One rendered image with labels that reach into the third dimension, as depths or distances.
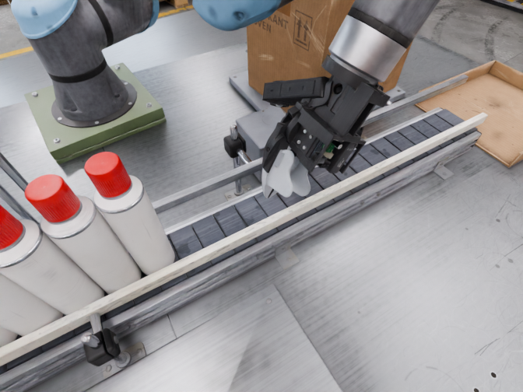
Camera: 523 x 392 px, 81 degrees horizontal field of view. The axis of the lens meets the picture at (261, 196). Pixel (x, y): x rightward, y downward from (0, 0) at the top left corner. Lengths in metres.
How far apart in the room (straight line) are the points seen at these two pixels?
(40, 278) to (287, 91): 0.36
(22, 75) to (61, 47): 0.44
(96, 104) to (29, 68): 0.44
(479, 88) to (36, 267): 1.02
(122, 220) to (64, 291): 0.11
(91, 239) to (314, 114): 0.28
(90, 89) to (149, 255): 0.44
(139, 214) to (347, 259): 0.34
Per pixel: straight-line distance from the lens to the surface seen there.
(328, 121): 0.39
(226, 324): 0.43
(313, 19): 0.61
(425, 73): 1.05
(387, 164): 0.58
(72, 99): 0.78
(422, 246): 0.60
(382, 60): 0.37
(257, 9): 0.29
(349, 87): 0.38
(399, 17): 0.36
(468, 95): 1.00
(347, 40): 0.37
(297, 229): 0.50
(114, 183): 0.33
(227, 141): 0.50
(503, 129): 0.92
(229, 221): 0.50
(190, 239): 0.49
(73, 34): 0.73
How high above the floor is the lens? 1.29
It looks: 51 degrees down
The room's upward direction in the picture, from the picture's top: straight up
